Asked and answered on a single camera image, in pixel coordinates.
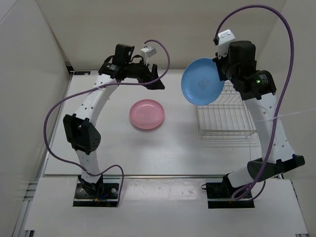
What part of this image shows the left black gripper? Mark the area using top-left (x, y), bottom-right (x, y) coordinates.
top-left (124, 57), bottom-right (165, 90)

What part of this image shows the blue plate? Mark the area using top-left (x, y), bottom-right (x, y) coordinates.
top-left (181, 58), bottom-right (224, 106)

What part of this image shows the pink plate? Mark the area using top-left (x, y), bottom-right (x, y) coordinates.
top-left (129, 99), bottom-right (165, 130)

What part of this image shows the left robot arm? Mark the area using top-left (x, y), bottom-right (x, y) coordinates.
top-left (63, 44), bottom-right (165, 198)

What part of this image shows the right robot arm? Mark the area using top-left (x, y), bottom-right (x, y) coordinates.
top-left (213, 40), bottom-right (305, 198)

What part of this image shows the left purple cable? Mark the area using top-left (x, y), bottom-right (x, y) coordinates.
top-left (43, 39), bottom-right (170, 207)

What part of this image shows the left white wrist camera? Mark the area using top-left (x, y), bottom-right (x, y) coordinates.
top-left (140, 45), bottom-right (157, 66)

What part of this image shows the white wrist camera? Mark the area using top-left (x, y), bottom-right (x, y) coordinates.
top-left (140, 45), bottom-right (157, 66)
top-left (213, 29), bottom-right (236, 59)

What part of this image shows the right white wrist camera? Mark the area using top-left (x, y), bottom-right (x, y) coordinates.
top-left (213, 29), bottom-right (236, 59)

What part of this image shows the metal wire dish rack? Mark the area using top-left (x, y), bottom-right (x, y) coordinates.
top-left (195, 81), bottom-right (256, 139)

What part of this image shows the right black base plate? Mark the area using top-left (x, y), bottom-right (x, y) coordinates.
top-left (201, 183), bottom-right (255, 209)

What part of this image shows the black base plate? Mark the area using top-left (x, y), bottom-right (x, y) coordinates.
top-left (73, 179), bottom-right (120, 207)
top-left (201, 183), bottom-right (255, 209)

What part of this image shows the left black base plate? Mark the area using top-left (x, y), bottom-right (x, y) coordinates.
top-left (73, 179), bottom-right (120, 207)

